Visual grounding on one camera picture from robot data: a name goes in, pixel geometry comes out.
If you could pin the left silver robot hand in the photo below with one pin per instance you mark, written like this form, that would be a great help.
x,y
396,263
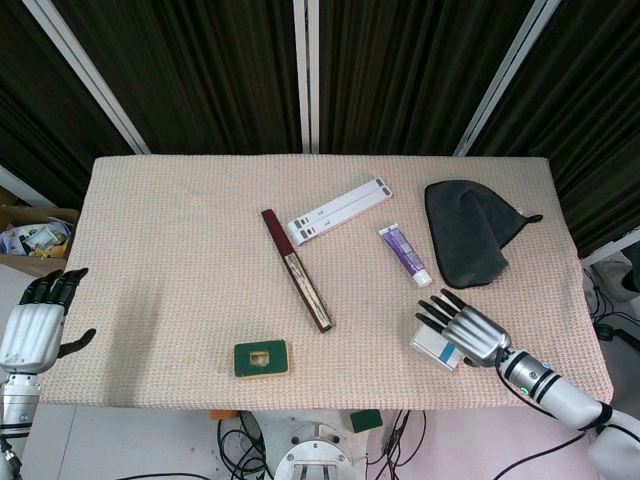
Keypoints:
x,y
31,327

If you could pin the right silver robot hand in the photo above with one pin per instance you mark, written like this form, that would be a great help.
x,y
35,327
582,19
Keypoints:
x,y
472,330

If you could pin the white box with blue stripe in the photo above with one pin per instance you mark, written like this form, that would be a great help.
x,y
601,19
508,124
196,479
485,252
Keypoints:
x,y
434,345

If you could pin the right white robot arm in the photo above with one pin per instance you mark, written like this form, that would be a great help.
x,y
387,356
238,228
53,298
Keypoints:
x,y
560,395

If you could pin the round silver robot base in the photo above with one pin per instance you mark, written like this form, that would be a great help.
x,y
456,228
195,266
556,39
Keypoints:
x,y
316,459

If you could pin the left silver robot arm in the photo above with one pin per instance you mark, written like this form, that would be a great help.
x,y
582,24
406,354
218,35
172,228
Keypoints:
x,y
17,400

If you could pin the cardboard box with clutter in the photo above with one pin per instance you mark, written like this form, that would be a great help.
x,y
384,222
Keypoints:
x,y
35,239

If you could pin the dark red folding fan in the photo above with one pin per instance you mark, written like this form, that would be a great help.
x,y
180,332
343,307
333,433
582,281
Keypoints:
x,y
296,270

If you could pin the dark grey folded cloth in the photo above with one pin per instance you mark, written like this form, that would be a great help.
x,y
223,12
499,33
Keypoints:
x,y
465,235

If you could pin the purple tube of cream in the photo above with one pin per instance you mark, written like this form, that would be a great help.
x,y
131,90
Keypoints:
x,y
404,255

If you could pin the small green sponge on floor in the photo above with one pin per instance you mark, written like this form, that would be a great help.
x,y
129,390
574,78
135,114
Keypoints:
x,y
365,420

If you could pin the beige woven tablecloth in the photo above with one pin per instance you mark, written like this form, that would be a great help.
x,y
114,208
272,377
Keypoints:
x,y
325,280

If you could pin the white folding laptop stand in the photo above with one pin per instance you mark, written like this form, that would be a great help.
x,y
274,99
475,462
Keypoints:
x,y
340,212

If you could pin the orange object under table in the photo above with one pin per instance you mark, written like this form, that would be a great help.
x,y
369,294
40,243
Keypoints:
x,y
223,414

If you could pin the green and yellow sponge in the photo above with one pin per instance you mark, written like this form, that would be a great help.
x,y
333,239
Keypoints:
x,y
261,358

